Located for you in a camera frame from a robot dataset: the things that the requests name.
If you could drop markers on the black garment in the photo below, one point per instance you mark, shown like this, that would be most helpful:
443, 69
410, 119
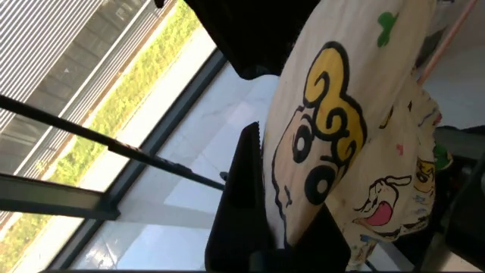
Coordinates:
257, 34

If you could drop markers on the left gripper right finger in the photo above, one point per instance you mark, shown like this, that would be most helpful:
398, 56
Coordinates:
322, 242

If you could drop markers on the black clothes rack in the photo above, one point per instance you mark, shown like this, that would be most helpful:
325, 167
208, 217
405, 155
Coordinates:
125, 149

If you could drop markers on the window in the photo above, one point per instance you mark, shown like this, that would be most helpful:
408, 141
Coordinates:
57, 197

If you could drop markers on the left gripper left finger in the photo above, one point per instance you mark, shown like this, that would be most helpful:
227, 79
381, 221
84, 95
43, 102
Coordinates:
238, 212

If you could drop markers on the cream printed garment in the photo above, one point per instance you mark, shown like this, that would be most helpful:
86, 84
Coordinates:
379, 113

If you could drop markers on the pink clothes hanger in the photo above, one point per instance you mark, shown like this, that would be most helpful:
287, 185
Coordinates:
447, 41

